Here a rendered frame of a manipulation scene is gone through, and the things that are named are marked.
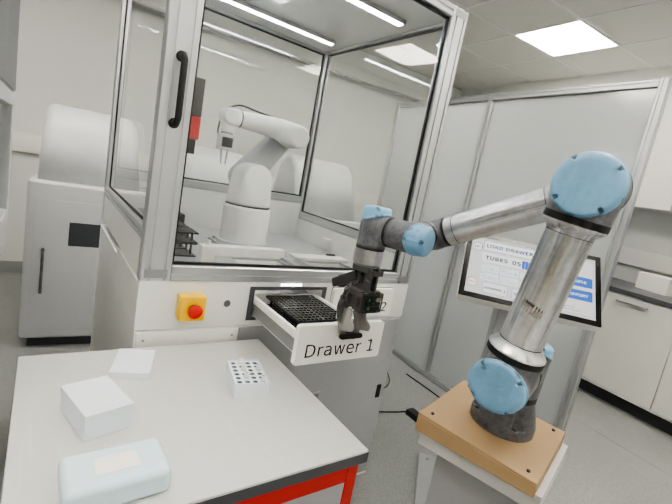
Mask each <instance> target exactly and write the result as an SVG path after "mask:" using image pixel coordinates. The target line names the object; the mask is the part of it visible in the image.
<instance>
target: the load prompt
mask: <svg viewBox="0 0 672 504"><path fill-rule="evenodd" d="M483 250H486V251H491V252H495V253H500V254H505V255H510V256H514V257H519V258H524V259H528V260H532V258H533V255H534V253H535V251H536V250H532V249H527V248H522V247H517V246H512V245H507V244H503V243H498V242H493V241H488V240H485V242H484V249H483Z"/></svg>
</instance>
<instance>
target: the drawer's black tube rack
mask: <svg viewBox="0 0 672 504"><path fill-rule="evenodd" d="M266 298H267V299H269V300H270V304H267V305H268V306H269V307H271V308H272V309H273V310H274V311H275V312H277V313H278V314H279V315H280V316H282V317H283V318H284V319H285V320H286V321H288V322H289V323H290V324H291V325H293V326H294V327H295V328H297V325H298V324H305V323H298V322H297V321H296V319H303V318H324V317H336V313H337V311H336V310H334V309H333V308H331V307H330V306H328V305H327V304H325V303H323V302H322V301H320V300H319V299H317V298H316V297H314V296H313V295H266ZM273 303H274V304H273Z"/></svg>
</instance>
